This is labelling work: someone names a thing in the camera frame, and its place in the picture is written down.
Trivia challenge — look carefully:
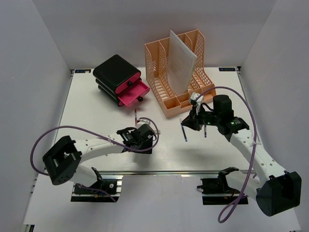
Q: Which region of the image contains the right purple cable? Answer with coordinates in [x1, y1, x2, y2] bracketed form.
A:
[194, 86, 257, 224]

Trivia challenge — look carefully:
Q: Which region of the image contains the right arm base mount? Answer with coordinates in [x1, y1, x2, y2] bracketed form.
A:
[197, 167, 240, 205]

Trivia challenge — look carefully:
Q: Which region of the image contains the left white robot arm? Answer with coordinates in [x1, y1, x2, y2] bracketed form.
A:
[42, 124, 156, 193]

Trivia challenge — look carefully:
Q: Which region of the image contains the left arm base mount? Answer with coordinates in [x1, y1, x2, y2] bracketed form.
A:
[70, 167, 121, 203]

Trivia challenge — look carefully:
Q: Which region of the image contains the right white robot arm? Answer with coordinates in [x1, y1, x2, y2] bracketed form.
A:
[181, 93, 302, 217]

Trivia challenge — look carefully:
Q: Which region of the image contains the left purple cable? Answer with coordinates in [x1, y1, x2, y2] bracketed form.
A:
[30, 117, 159, 203]

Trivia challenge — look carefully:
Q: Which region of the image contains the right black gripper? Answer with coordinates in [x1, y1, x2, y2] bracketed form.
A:
[182, 103, 221, 131]

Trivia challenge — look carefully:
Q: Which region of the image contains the blue gel pen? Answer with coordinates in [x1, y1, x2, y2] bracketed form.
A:
[179, 118, 188, 142]

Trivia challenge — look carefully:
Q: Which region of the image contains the orange plastic file organizer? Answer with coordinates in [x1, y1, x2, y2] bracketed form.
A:
[144, 29, 217, 119]

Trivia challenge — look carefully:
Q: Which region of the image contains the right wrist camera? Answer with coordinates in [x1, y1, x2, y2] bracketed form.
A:
[189, 92, 203, 115]

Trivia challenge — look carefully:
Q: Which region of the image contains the purple cable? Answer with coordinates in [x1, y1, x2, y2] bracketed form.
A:
[194, 86, 257, 224]
[30, 117, 159, 203]

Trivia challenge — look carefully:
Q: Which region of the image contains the black pink drawer unit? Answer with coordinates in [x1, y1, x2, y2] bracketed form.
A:
[93, 55, 150, 108]

